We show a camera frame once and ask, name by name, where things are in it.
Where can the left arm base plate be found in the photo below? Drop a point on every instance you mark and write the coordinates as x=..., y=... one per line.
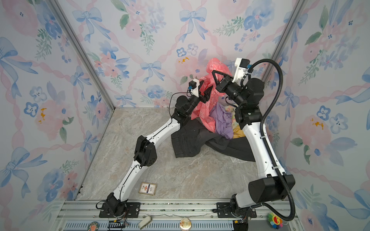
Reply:
x=129, y=210

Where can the small printed card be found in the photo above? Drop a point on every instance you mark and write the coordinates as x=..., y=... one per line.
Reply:
x=148, y=188

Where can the pastel floral cloth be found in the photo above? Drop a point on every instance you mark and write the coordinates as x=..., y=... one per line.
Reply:
x=231, y=110

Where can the round tan badge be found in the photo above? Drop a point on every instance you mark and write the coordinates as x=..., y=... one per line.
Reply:
x=185, y=224

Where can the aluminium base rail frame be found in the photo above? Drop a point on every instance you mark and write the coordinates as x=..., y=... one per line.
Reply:
x=166, y=215

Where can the round green badge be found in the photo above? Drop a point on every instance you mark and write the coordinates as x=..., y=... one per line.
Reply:
x=93, y=226

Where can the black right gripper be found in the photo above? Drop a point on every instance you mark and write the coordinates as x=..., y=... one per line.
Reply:
x=225, y=85

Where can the colourful flower toy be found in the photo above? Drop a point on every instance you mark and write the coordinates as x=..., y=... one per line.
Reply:
x=275, y=221

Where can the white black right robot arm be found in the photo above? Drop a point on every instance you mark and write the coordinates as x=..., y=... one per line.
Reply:
x=273, y=182

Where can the dark grey denim jeans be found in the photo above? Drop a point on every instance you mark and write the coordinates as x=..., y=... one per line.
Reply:
x=187, y=142

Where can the white plastic clip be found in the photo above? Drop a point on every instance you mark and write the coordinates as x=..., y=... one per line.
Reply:
x=146, y=220

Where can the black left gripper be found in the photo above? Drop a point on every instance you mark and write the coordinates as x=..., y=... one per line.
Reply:
x=205, y=97

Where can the mustard yellow cloth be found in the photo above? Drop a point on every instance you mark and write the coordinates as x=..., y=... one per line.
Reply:
x=238, y=132

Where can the pink patterned cloth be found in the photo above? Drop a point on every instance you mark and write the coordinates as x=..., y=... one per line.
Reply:
x=202, y=110

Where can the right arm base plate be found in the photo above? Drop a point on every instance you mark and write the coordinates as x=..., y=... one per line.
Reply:
x=226, y=210

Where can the aluminium corner post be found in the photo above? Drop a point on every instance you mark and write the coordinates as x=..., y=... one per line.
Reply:
x=65, y=24
x=294, y=10

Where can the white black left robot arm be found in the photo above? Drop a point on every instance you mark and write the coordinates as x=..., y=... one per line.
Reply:
x=145, y=155

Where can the aluminium corner post left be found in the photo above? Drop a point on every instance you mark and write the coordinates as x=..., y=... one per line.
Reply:
x=65, y=24

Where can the aluminium corner post right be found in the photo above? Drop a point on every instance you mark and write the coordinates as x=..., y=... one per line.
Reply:
x=294, y=10

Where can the white cloth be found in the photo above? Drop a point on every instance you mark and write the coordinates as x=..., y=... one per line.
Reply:
x=236, y=160

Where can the purple cloth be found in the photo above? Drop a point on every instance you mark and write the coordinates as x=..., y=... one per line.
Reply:
x=223, y=121

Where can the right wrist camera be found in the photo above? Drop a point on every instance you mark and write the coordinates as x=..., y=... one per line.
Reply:
x=242, y=65

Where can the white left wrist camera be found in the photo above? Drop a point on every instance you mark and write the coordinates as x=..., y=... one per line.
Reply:
x=193, y=87

